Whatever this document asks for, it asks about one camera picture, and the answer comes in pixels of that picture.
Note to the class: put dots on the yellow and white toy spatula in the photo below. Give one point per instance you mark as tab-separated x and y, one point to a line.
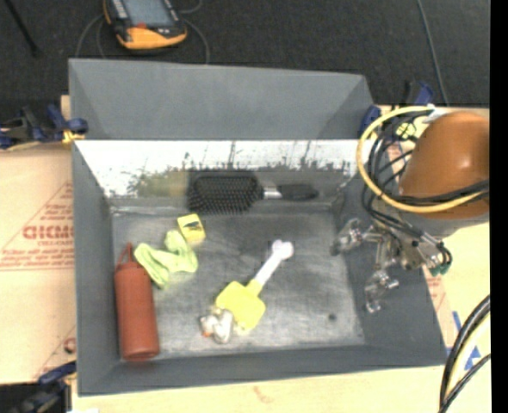
243	301

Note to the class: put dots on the white toy duck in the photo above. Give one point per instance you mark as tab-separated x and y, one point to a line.
216	326

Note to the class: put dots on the yellow sponge block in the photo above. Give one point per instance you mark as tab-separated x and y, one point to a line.
191	227

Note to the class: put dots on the black hairbrush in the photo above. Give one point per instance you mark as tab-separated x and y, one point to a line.
226	194

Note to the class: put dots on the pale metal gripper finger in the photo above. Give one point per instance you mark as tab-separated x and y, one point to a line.
349	236
379	286

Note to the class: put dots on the grey metal bin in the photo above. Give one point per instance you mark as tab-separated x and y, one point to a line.
219	106

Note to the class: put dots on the red-brown squeeze bottle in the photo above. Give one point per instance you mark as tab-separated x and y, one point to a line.
135	308

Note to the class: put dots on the brown cardboard board red print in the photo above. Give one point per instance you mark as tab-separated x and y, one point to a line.
26	299

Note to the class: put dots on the light green cloth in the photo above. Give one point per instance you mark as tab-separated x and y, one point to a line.
168	260

